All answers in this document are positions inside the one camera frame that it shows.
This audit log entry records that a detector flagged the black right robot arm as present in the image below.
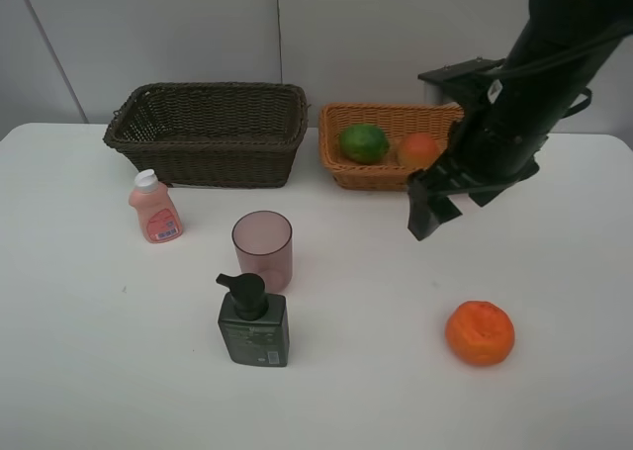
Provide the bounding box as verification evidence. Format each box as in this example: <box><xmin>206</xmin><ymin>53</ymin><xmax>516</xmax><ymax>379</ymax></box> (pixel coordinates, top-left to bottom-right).
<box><xmin>407</xmin><ymin>0</ymin><xmax>632</xmax><ymax>240</ymax></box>

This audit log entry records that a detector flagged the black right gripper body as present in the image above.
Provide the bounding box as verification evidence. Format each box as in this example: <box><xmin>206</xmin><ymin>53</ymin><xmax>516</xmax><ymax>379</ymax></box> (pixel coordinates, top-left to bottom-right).
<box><xmin>407</xmin><ymin>145</ymin><xmax>539</xmax><ymax>208</ymax></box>

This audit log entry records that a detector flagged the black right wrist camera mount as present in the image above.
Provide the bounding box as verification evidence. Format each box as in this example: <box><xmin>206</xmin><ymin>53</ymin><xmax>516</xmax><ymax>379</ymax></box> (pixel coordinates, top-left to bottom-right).
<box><xmin>417</xmin><ymin>57</ymin><xmax>504</xmax><ymax>110</ymax></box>

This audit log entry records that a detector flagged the green round fruit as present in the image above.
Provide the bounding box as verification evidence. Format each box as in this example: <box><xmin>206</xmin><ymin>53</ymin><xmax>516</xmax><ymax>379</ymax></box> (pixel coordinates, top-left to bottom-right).
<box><xmin>339</xmin><ymin>124</ymin><xmax>390</xmax><ymax>165</ymax></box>

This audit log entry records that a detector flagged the dark green pump bottle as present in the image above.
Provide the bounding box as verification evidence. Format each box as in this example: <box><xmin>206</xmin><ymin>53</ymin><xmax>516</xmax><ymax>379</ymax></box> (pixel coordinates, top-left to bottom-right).
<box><xmin>216</xmin><ymin>273</ymin><xmax>290</xmax><ymax>368</ymax></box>

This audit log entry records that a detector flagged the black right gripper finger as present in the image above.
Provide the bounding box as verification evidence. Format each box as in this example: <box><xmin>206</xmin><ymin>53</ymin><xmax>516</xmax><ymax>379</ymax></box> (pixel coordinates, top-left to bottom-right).
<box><xmin>407</xmin><ymin>179</ymin><xmax>441</xmax><ymax>241</ymax></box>
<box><xmin>429</xmin><ymin>194</ymin><xmax>462</xmax><ymax>225</ymax></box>

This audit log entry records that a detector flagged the translucent pink plastic cup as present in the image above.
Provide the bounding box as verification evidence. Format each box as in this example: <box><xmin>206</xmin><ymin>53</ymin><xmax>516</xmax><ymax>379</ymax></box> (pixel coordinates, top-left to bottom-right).
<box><xmin>231</xmin><ymin>211</ymin><xmax>293</xmax><ymax>294</ymax></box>

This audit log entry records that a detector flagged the red-yellow mango fruit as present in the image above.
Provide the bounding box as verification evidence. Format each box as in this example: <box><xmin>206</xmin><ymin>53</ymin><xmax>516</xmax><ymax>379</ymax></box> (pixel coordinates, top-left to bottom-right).
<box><xmin>397</xmin><ymin>133</ymin><xmax>441</xmax><ymax>169</ymax></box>

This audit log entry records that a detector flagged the wrinkled orange tangerine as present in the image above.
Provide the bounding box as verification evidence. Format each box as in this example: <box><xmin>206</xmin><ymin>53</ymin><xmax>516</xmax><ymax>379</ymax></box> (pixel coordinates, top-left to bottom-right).
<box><xmin>444</xmin><ymin>301</ymin><xmax>515</xmax><ymax>367</ymax></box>

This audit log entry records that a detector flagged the dark brown wicker basket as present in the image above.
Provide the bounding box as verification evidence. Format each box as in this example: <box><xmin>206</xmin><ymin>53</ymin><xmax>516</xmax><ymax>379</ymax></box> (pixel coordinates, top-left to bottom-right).
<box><xmin>103</xmin><ymin>82</ymin><xmax>308</xmax><ymax>189</ymax></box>

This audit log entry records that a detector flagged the orange wicker basket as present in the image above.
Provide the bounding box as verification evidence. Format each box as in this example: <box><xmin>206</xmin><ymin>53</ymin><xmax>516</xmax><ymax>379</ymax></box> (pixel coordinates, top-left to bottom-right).
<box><xmin>318</xmin><ymin>103</ymin><xmax>463</xmax><ymax>191</ymax></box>

